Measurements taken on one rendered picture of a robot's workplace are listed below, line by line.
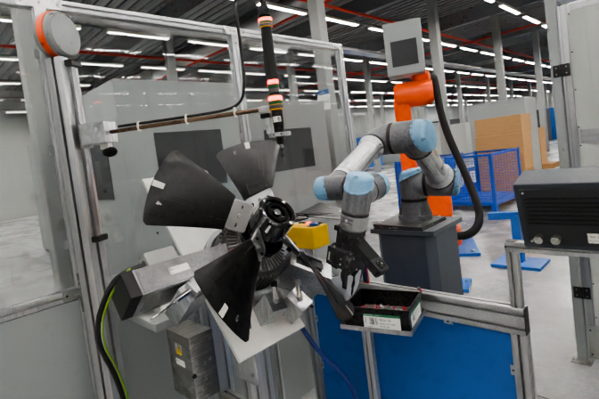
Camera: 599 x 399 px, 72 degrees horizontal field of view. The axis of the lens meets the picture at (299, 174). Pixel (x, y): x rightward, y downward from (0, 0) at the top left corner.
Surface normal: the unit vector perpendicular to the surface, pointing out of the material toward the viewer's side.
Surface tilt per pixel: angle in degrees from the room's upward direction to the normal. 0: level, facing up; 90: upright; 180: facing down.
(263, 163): 45
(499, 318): 90
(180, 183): 78
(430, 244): 90
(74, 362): 90
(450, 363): 90
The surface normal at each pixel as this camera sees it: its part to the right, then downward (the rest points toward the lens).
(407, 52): -0.29, 0.09
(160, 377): 0.70, -0.05
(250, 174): -0.24, -0.55
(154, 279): 0.46, -0.68
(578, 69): -0.69, 0.13
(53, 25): 0.98, -0.11
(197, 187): 0.34, -0.16
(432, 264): 0.04, 0.05
